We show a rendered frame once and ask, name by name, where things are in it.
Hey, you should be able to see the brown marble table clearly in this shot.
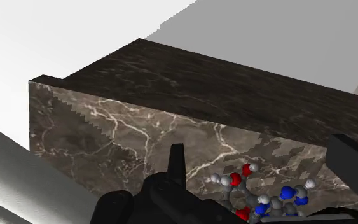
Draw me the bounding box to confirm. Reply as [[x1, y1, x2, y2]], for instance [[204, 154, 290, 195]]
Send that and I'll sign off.
[[28, 38, 358, 224]]

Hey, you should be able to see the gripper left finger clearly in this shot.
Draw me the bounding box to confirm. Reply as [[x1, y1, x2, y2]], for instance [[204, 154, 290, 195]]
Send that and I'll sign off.
[[89, 143, 248, 224]]

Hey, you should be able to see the red blue grey molecule model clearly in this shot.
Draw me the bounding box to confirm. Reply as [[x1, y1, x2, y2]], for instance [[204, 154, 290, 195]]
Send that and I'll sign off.
[[210, 162, 319, 224]]

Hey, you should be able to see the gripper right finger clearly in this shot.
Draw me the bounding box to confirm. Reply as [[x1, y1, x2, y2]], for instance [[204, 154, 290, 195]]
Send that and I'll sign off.
[[325, 133, 358, 209]]

